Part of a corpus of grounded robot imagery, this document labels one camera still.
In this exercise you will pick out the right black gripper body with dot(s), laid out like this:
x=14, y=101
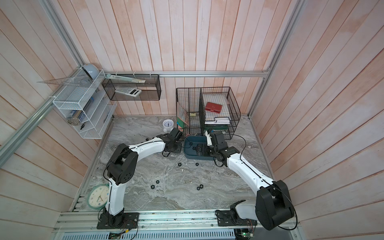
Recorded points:
x=208, y=150

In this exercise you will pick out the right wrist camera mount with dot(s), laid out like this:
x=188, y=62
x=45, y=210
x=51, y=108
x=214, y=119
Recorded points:
x=208, y=136

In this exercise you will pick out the clear plastic ruler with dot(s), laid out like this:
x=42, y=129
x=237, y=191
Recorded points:
x=127, y=79

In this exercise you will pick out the white calculator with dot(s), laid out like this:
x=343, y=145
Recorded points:
x=128, y=91

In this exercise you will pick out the green round wall clock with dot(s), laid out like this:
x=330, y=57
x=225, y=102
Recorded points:
x=98, y=197

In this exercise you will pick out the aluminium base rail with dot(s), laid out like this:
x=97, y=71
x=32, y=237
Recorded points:
x=147, y=220

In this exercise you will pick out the small white alarm clock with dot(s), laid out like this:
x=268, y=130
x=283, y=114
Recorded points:
x=168, y=125

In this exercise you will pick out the black wire desk organizer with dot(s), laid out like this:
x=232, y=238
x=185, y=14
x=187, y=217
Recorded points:
x=191, y=113

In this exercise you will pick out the white wire wall shelf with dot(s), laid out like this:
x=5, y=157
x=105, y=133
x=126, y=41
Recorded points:
x=85, y=106

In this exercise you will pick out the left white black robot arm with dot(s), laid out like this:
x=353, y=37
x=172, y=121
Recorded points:
x=121, y=168

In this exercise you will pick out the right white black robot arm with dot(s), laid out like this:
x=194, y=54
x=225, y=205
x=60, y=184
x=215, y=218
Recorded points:
x=273, y=207

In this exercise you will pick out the grey computer mouse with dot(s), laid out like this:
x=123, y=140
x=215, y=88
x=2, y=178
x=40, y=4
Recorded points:
x=91, y=70

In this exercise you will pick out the red wallet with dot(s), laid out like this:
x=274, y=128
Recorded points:
x=213, y=107

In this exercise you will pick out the black wire wall basket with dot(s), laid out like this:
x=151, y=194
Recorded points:
x=151, y=89

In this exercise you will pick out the white tray in organizer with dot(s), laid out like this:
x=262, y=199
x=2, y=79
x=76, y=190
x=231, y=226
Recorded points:
x=219, y=121

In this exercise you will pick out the dark teal storage box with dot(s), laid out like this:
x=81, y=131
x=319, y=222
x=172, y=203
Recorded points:
x=191, y=152

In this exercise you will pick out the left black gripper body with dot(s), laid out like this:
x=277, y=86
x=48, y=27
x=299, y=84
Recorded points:
x=176, y=147

